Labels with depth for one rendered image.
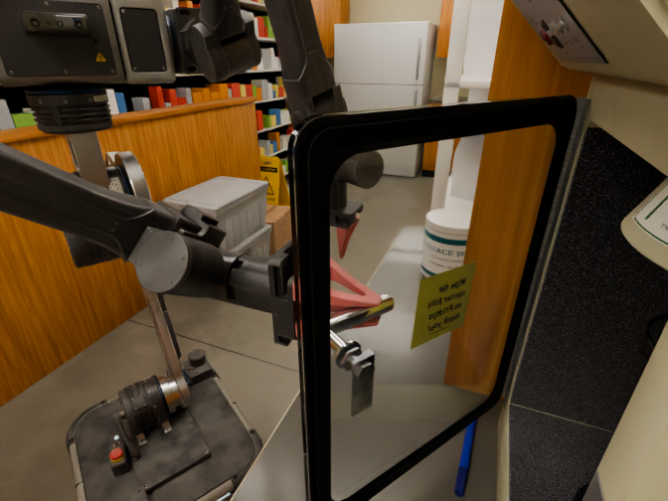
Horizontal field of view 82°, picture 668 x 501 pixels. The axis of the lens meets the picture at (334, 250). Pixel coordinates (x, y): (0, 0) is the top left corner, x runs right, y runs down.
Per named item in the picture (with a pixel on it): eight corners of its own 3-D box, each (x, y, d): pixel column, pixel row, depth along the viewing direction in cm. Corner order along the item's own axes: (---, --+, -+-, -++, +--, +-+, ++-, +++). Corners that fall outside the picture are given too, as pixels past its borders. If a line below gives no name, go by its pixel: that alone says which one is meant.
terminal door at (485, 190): (499, 402, 54) (582, 92, 36) (311, 537, 38) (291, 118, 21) (494, 398, 54) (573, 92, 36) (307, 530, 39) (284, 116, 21)
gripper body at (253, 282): (284, 263, 35) (217, 250, 38) (289, 350, 40) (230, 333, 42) (313, 236, 41) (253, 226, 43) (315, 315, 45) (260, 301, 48)
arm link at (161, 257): (198, 208, 48) (163, 266, 48) (124, 174, 38) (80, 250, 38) (269, 253, 44) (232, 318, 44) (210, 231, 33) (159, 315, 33)
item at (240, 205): (273, 225, 282) (270, 181, 268) (224, 260, 232) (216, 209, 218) (227, 217, 296) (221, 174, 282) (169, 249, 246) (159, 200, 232)
